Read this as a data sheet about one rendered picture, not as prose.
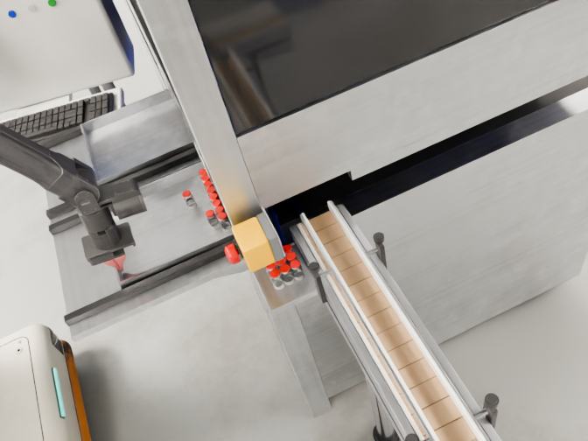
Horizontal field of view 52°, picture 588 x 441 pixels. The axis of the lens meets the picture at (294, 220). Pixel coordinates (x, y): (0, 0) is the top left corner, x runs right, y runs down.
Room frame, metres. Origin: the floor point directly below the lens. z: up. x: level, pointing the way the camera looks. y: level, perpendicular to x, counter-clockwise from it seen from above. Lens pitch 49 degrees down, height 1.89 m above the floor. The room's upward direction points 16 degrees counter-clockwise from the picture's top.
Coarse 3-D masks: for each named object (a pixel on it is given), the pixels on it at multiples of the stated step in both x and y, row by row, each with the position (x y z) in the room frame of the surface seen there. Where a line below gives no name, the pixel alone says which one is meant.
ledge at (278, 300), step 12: (264, 276) 0.75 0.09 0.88; (312, 276) 0.71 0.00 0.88; (264, 288) 0.72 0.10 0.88; (288, 288) 0.70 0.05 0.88; (300, 288) 0.69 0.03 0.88; (312, 288) 0.68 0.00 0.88; (276, 300) 0.68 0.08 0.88; (288, 300) 0.67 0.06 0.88; (300, 300) 0.67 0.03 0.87; (276, 312) 0.66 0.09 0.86
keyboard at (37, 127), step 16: (96, 96) 1.65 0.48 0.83; (112, 96) 1.64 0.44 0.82; (48, 112) 1.64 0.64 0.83; (64, 112) 1.61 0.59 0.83; (80, 112) 1.59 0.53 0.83; (96, 112) 1.56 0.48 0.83; (16, 128) 1.60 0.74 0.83; (32, 128) 1.58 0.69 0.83; (48, 128) 1.55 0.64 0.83; (64, 128) 1.54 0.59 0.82
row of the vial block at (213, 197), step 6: (204, 174) 1.05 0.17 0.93; (204, 180) 1.03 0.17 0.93; (210, 180) 1.04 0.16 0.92; (204, 186) 1.04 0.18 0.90; (210, 186) 1.01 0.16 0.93; (210, 192) 0.98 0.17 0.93; (216, 192) 0.99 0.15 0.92; (210, 198) 0.97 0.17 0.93; (216, 198) 0.96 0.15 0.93; (216, 204) 0.94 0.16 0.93; (216, 210) 0.92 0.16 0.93; (222, 210) 0.92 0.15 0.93; (222, 216) 0.90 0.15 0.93; (222, 222) 0.90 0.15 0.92; (228, 222) 0.90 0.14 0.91; (222, 228) 0.90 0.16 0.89; (228, 228) 0.89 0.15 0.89
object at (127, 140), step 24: (168, 96) 1.44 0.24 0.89; (96, 120) 1.41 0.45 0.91; (120, 120) 1.41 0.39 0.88; (144, 120) 1.38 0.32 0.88; (168, 120) 1.35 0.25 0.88; (96, 144) 1.34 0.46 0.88; (120, 144) 1.31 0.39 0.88; (144, 144) 1.28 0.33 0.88; (168, 144) 1.25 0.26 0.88; (192, 144) 1.19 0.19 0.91; (96, 168) 1.24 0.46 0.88; (120, 168) 1.21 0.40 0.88; (144, 168) 1.17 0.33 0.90
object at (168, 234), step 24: (192, 168) 1.10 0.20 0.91; (144, 192) 1.08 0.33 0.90; (168, 192) 1.07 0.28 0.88; (192, 192) 1.05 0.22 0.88; (144, 216) 1.02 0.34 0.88; (168, 216) 0.99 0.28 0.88; (192, 216) 0.97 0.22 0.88; (144, 240) 0.94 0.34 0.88; (168, 240) 0.92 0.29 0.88; (192, 240) 0.90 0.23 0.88; (216, 240) 0.85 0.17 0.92; (144, 264) 0.87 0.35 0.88; (168, 264) 0.83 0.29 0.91
